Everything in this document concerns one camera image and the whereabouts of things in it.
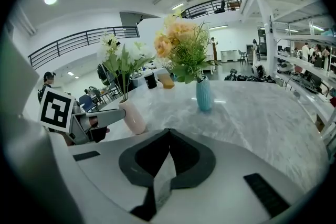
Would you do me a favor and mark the white flowers bouquet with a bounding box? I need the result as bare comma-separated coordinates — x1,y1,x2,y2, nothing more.
96,31,155,102

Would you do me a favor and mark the blue chair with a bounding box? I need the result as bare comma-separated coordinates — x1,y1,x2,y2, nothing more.
78,93,98,113

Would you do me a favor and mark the white shelving rack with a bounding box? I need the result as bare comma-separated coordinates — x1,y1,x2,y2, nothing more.
256,0,336,140

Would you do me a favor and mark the white low cabinet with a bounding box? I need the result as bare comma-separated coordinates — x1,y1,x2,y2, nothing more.
220,49,240,63

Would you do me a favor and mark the black green-trimmed backpack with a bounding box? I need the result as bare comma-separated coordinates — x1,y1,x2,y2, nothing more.
97,62,112,87

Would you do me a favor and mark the blue ribbed vase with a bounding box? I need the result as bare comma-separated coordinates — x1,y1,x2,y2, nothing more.
195,75,213,111

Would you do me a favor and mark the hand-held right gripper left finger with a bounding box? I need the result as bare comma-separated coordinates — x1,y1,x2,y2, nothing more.
68,128,171,221

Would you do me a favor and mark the white marble table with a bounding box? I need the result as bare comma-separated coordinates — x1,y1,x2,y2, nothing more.
70,80,331,194

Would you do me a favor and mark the black mezzanine railing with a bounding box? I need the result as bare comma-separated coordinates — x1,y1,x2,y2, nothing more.
181,0,242,19
27,25,140,71

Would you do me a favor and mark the black bottle with white lid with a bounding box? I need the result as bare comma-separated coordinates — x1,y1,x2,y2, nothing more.
143,72,158,90

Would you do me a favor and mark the peach flowers bouquet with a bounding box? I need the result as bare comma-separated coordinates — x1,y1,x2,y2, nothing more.
154,9,223,84

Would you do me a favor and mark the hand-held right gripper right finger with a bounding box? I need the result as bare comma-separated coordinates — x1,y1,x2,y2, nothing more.
156,128,311,224

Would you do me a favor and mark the amber wooden box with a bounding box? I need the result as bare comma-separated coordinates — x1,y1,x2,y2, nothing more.
156,72,176,89

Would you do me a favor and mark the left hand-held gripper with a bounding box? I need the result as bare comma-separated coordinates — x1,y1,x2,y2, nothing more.
39,86,128,146

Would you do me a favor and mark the pink ceramic vase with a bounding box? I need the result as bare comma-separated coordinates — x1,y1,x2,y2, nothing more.
117,99,147,135

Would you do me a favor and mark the black keyboard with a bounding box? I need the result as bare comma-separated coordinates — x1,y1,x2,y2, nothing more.
291,74,329,95

